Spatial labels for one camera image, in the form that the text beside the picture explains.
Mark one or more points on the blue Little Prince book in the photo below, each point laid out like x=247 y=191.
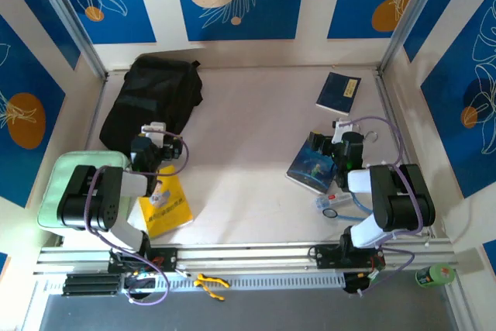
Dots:
x=306 y=168

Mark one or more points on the dark blue notebook yellow label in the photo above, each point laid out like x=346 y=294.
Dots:
x=337 y=94

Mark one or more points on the black backpack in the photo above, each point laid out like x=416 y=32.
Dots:
x=151 y=90

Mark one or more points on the yellow cartoon book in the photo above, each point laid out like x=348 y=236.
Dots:
x=170 y=211

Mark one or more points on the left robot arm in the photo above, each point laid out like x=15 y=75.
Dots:
x=97 y=199

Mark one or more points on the metal scissors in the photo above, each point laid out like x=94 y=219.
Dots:
x=375 y=134

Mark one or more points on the mint green pouch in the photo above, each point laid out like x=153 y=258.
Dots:
x=97 y=158

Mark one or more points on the light blue stethoscope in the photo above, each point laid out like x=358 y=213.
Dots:
x=346 y=217

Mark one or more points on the black finned block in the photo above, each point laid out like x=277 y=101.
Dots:
x=91 y=283

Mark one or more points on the yellow clip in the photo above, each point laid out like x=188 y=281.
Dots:
x=211 y=280

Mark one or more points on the green bottle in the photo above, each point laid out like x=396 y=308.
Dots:
x=434 y=274

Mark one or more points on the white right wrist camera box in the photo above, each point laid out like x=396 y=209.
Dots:
x=341 y=129

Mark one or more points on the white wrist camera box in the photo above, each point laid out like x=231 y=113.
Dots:
x=153 y=128
x=341 y=129

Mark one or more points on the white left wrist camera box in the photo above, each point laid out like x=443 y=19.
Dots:
x=153 y=128

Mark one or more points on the aluminium side rail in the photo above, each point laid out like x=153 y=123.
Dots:
x=391 y=114

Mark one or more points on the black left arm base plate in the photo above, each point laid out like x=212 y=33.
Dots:
x=166 y=259

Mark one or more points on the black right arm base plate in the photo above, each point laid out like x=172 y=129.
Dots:
x=325 y=255

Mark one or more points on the aluminium frame post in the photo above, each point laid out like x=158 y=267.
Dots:
x=73 y=25
x=407 y=17

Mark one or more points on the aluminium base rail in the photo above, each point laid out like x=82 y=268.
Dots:
x=252 y=257

